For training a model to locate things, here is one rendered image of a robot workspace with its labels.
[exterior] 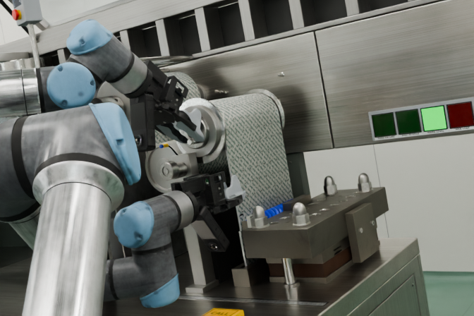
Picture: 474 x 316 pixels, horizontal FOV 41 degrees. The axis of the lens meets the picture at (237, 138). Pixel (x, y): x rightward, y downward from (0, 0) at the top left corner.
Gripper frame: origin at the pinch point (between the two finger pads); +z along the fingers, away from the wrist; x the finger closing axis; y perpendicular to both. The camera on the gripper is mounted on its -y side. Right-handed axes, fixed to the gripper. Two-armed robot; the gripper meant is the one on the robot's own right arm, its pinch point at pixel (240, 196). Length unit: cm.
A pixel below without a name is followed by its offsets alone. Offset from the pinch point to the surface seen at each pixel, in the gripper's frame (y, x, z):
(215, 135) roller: 14.6, 0.7, -4.0
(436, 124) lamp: 8.1, -36.5, 28.8
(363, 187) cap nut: -5.0, -16.8, 27.5
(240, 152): 9.6, -0.2, 2.9
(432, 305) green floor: -109, 46, 220
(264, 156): 7.0, -0.2, 12.2
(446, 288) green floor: -109, 47, 249
